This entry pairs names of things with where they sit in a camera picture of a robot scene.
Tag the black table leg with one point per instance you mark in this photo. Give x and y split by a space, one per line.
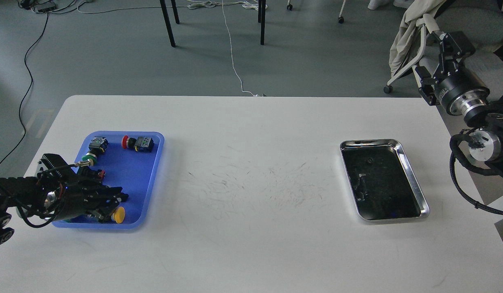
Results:
262 20
175 11
167 21

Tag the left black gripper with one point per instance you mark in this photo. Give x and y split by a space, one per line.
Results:
63 191

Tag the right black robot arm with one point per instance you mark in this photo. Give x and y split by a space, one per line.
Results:
479 148

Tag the power strip on floor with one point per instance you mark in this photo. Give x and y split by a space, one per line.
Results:
45 7

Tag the yellow mushroom push button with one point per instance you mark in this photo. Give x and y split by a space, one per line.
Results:
117 216

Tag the black table leg rear left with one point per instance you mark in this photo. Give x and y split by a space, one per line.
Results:
175 11

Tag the silver metal tray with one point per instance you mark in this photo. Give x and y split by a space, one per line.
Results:
386 191

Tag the beige jacket on chair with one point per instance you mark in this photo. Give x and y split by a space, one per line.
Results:
406 31

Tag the red push button switch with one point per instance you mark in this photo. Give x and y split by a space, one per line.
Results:
140 144

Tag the green push button switch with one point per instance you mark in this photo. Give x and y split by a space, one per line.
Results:
97 146

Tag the blue plastic tray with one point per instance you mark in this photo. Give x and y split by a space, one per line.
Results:
134 171

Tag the black table leg right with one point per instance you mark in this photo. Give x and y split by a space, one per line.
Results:
262 20

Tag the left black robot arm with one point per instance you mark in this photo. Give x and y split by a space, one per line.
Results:
24 194

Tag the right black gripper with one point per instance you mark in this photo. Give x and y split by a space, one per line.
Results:
461 92

